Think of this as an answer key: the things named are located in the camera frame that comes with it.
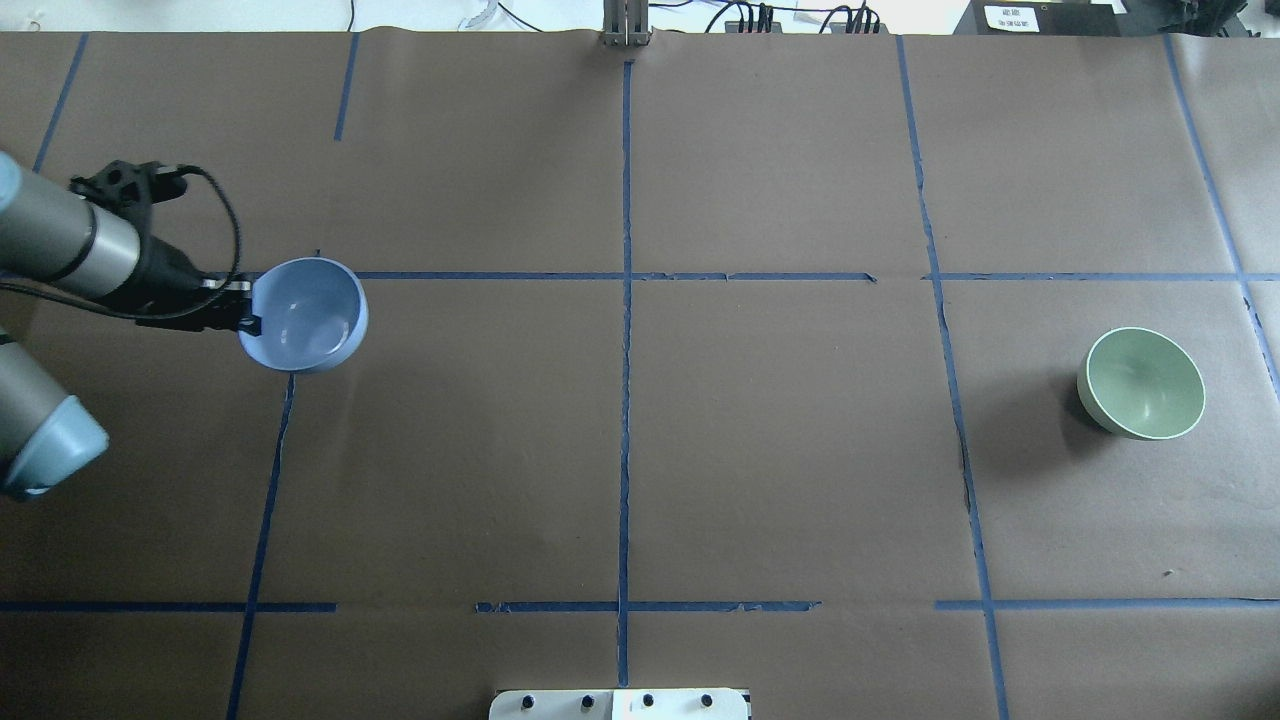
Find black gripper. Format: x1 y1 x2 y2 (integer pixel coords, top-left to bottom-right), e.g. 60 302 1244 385
122 237 262 337

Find blue bowl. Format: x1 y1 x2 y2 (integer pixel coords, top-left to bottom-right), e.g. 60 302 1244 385
238 256 370 374

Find green bowl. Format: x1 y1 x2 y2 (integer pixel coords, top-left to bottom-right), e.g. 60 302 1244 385
1075 325 1207 442

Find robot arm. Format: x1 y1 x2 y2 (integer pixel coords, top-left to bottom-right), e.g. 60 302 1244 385
1 155 262 501

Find orange black connector near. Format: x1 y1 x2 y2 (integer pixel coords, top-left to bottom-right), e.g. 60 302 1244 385
713 1 783 35

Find orange black connector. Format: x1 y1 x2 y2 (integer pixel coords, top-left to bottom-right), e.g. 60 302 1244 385
819 1 886 35
713 1 783 35

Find orange black connector far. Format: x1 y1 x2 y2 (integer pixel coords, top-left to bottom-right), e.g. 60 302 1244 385
819 1 886 35

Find black power box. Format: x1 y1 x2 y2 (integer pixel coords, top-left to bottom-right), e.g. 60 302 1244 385
952 1 1121 37

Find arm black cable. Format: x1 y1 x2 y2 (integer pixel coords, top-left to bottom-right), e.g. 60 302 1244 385
0 167 244 323

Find aluminium frame post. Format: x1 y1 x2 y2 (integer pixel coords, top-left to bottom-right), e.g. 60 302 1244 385
600 0 653 47

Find white camera mast pedestal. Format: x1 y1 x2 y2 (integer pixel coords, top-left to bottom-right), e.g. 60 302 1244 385
488 687 753 719

